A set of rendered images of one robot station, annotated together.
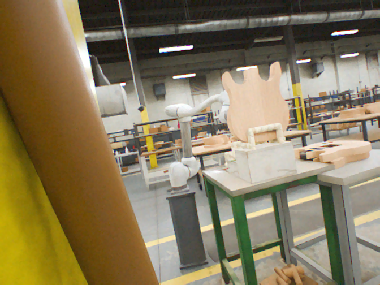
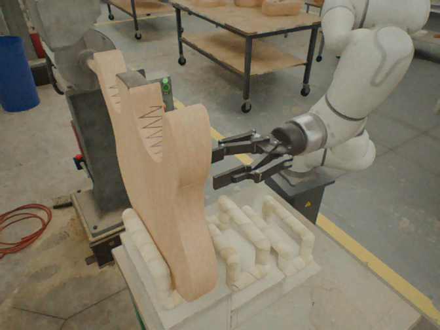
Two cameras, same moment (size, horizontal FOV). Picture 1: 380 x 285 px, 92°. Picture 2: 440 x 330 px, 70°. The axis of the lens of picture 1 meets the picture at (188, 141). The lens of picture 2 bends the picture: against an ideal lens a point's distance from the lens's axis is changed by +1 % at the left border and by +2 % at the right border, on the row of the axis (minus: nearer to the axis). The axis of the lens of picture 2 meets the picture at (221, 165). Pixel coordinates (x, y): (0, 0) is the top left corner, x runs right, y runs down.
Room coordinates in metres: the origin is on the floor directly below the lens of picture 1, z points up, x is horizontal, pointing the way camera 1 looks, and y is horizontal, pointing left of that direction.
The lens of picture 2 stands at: (0.96, -0.84, 1.69)
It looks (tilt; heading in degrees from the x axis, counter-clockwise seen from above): 37 degrees down; 67
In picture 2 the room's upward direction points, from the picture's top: straight up
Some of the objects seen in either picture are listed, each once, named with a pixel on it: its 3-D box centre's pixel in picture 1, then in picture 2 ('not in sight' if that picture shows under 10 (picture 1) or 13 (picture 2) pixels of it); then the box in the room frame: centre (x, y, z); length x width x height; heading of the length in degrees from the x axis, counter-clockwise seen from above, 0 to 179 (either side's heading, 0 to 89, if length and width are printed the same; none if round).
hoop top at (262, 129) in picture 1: (264, 128); (144, 241); (0.98, -0.41, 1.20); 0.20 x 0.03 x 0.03; 99
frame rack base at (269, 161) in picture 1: (264, 160); (174, 282); (1.03, -0.40, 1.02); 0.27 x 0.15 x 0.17; 100
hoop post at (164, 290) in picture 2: (279, 134); (164, 288); (0.99, -0.49, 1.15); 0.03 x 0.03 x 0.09
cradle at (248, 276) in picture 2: not in sight; (250, 275); (1.19, -0.47, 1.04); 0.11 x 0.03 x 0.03; 10
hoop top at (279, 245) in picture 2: not in sight; (264, 230); (1.30, -0.36, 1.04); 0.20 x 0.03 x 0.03; 99
